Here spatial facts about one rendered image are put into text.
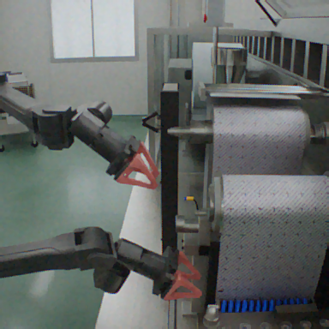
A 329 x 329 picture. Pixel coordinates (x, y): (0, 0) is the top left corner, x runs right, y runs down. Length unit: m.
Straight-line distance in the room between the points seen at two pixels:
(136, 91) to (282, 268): 5.68
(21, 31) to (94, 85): 1.62
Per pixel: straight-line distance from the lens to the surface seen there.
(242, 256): 0.78
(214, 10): 1.20
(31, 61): 6.73
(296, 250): 0.80
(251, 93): 0.95
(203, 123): 0.95
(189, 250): 0.85
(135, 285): 1.09
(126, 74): 6.30
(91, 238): 0.72
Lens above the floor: 1.61
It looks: 23 degrees down
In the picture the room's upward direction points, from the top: straight up
